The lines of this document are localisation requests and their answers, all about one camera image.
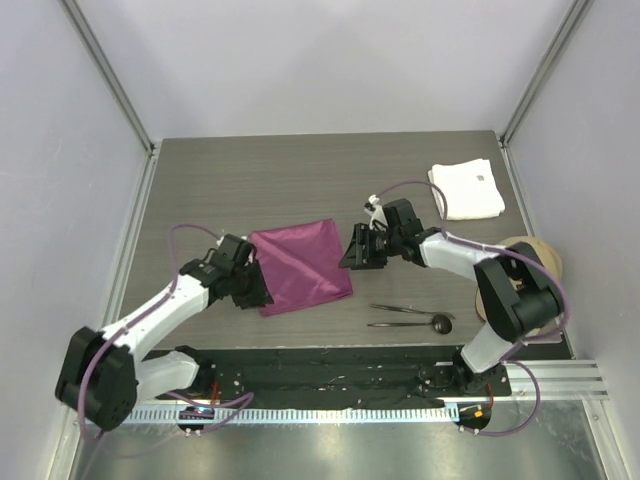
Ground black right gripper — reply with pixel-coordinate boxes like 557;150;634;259
339;223;402;271

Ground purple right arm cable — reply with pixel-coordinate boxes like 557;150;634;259
374;180;571;437

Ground slotted cable duct strip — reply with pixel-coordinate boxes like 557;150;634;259
123;403;459;427

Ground dark metal fork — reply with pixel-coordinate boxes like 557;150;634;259
369;304;456;319

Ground white folded towel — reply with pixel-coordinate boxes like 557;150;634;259
428;159;505;221

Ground aluminium frame post right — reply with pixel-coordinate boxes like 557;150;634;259
499;0;593;148

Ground aluminium front rail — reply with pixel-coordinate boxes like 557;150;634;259
62;359;611;405

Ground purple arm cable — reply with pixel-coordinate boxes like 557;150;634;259
74;224;256;444
374;180;571;437

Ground tan baseball cap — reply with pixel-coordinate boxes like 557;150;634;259
475;236;563;337

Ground aluminium frame post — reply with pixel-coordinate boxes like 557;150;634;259
59;0;155;154
499;0;593;148

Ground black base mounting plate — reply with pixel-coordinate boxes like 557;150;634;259
182;346;515;410

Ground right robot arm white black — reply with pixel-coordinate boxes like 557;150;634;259
339;196;567;395

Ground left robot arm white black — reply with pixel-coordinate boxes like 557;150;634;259
54;259;272;431

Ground dark metal spoon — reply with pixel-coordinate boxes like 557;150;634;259
368;314;453;335

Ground magenta cloth napkin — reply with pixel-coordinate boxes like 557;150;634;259
249;219;353;317

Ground aluminium frame post left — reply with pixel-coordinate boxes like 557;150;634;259
59;0;155;154

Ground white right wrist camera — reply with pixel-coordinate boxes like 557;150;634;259
364;194;388;231

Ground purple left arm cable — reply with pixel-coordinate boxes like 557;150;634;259
74;224;256;444

